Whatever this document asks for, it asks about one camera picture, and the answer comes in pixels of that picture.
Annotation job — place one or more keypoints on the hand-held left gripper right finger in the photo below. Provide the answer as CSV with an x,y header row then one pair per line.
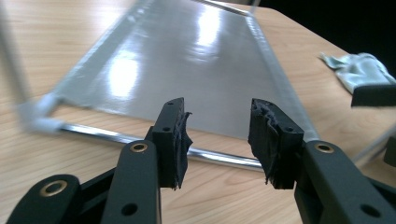
x,y
277,146

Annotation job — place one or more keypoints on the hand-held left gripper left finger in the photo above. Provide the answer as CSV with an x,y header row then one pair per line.
x,y
169,146

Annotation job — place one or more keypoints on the light blue cloth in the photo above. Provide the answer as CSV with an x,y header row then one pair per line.
x,y
361,70

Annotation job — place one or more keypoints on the metal rack with grey shelves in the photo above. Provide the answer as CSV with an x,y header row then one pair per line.
x,y
186,62

